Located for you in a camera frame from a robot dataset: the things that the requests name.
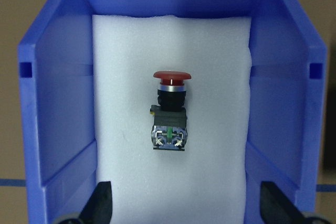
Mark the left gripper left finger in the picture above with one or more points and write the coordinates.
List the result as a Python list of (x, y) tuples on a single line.
[(98, 208)]

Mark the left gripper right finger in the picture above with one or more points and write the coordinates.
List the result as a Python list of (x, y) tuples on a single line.
[(275, 207)]

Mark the white foam pad left bin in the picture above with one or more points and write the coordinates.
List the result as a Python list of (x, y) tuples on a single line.
[(205, 183)]

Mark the red mushroom push button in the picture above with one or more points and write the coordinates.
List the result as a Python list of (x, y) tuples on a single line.
[(169, 130)]

